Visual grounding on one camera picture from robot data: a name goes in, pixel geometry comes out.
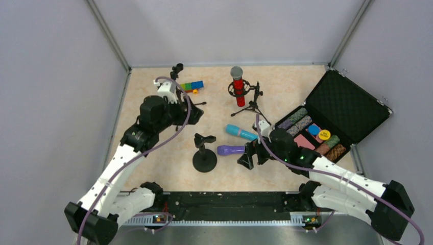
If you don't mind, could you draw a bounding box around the purple toy microphone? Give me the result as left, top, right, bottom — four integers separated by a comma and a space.
217, 145, 245, 156

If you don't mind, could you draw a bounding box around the black round-base mic stand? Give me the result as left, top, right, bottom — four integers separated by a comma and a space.
193, 133, 218, 173

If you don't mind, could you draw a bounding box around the black shock-mount tripod stand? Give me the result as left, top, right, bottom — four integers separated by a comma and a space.
227, 80, 271, 124

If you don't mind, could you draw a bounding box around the red glitter microphone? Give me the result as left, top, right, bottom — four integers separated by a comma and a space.
230, 66, 246, 107

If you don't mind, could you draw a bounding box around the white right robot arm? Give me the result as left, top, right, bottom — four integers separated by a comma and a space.
237, 129, 414, 241

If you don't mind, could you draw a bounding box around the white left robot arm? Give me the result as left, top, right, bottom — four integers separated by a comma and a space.
64, 95, 204, 244

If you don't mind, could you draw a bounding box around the black tripod mic stand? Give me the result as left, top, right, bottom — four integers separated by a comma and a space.
166, 63, 207, 132

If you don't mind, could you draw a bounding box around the colourful toy brick block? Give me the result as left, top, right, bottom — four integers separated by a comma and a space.
180, 81, 204, 94

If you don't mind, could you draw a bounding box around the teal toy microphone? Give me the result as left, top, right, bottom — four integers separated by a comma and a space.
225, 124, 258, 141

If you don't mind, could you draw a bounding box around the black poker chip case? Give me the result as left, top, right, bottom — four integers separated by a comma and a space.
275, 69, 392, 163

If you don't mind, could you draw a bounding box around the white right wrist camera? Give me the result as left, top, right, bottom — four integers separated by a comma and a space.
252, 120, 273, 138

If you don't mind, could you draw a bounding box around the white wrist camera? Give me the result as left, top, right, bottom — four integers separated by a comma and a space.
252, 120, 273, 138
153, 79, 179, 104

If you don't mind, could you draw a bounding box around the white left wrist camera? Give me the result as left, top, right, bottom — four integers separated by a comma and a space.
153, 79, 179, 104

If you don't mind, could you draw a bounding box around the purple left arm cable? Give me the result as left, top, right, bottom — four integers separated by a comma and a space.
76, 77, 193, 245

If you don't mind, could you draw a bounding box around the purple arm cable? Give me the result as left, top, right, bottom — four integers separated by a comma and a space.
255, 113, 425, 245
76, 77, 193, 245

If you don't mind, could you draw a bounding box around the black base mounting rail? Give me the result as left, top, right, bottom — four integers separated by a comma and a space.
152, 191, 325, 222

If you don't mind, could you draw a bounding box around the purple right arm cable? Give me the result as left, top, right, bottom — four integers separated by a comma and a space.
255, 113, 425, 245

